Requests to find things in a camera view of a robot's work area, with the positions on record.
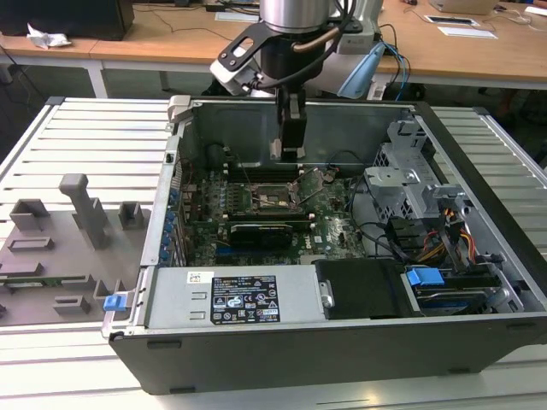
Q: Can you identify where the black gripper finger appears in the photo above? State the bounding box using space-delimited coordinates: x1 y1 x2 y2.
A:
281 96 308 149

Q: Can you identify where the silver CPU plate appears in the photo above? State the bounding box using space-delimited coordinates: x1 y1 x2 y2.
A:
269 138 307 162

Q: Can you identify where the metal socket cover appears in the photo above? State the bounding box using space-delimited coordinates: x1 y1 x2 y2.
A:
290 168 335 204

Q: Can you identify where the black RAM slot row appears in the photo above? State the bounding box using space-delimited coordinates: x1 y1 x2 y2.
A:
225 161 301 183
226 211 312 224

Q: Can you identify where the CPU socket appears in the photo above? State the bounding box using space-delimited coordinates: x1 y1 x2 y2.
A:
247 181 307 214

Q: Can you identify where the blue expansion slot clip row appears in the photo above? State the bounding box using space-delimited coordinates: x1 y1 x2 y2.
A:
158 164 189 267

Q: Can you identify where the white paper sheet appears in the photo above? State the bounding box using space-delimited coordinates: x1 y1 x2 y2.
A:
215 11 261 23
437 25 499 40

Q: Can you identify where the pale blue teach pendant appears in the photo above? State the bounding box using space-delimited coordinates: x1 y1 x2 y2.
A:
337 42 385 98

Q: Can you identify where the green motherboard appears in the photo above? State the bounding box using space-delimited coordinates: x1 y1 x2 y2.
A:
179 164 369 267

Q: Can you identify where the black graphics card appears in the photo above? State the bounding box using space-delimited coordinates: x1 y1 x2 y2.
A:
228 220 295 252

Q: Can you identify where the grey metal drive cage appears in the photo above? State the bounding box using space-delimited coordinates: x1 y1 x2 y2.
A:
362 119 471 223

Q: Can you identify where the wooden desk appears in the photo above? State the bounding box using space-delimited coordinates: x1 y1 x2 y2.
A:
0 0 547 91

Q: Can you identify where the black plastic shroud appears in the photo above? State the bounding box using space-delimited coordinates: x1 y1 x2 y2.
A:
315 258 425 321

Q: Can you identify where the grey laptop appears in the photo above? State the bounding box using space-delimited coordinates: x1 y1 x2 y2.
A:
428 0 500 15

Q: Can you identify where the grey power supply unit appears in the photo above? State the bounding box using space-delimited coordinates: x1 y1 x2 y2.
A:
144 265 326 330

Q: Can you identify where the black box on desk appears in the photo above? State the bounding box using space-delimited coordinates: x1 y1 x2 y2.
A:
0 0 136 42

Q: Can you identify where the hard disk drive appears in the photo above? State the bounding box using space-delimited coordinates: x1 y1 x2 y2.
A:
413 284 492 316

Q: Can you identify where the black open PC case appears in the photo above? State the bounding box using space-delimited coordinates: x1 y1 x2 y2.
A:
100 94 547 396

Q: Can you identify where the crumpled white paper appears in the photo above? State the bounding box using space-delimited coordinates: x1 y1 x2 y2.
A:
26 21 74 50

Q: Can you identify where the blue case latch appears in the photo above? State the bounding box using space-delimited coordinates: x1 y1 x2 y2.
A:
103 294 129 313

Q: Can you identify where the grey parts rack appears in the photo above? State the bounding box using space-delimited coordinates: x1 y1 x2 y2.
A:
0 173 150 326

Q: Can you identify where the green RAM stick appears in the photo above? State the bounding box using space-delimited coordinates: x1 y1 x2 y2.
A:
0 275 87 286

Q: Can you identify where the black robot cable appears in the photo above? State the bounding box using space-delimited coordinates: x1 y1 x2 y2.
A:
250 0 350 91

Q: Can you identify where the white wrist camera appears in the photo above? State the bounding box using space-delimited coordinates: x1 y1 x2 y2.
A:
209 20 274 97

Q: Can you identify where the blue cable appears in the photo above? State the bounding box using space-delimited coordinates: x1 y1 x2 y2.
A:
382 42 412 102

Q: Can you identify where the white desk cable tray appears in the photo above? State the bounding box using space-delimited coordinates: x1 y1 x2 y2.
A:
424 14 479 27

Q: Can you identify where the blue disk carrier handle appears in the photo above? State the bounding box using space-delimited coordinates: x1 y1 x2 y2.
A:
405 266 446 290

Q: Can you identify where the coloured power wire bundle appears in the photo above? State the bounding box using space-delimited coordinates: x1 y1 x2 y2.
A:
421 204 479 264

